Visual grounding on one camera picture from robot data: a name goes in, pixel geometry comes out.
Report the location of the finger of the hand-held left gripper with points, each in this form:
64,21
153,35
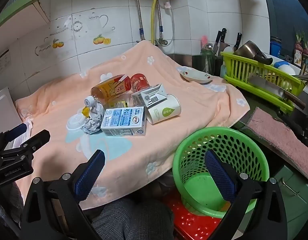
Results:
37,138
16,131

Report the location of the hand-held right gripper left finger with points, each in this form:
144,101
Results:
90,172

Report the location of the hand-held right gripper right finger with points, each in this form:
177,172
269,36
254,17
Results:
219,177

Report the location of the green plastic basket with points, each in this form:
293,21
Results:
194,155

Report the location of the yellow snack packet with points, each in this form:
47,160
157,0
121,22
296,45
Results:
86,112

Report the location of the white plastic bag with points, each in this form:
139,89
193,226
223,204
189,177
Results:
29,127

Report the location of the white board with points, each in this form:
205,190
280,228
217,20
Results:
3,110

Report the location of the white plastic cup lid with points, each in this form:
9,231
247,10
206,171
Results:
73,123

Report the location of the crumpled paper ball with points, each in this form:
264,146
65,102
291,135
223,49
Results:
92,122

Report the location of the red plastic stool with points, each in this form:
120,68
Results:
194,225

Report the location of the blue and white milk carton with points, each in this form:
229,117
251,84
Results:
124,120

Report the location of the clear bottle yellow green label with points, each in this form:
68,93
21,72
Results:
90,102

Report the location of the person's leg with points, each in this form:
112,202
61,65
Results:
134,220

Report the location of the peach floral towel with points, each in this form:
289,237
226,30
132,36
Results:
169,135

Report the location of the pink cleaning cloth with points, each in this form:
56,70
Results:
281,135

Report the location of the green base cabinet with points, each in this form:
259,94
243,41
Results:
294,205

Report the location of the white paper cup green leaf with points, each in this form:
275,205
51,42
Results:
164,111

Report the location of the amber plastic bottle orange label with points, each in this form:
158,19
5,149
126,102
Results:
108,87

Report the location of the red paper cup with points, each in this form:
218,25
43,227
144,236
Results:
139,81

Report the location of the pale dish soap bottle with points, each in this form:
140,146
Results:
223,71

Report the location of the green dish rack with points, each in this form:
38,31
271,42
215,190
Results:
244,67

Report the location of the white bowl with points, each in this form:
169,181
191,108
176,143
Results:
287,70

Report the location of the blue bowl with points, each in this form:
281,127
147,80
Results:
281,63

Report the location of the pink brush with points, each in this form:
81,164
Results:
204,42

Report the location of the blue jar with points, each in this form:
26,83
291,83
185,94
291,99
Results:
275,48

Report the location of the potted plants in jars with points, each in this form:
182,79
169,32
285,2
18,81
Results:
301,51

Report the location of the green wall cabinet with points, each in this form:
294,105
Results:
18,2

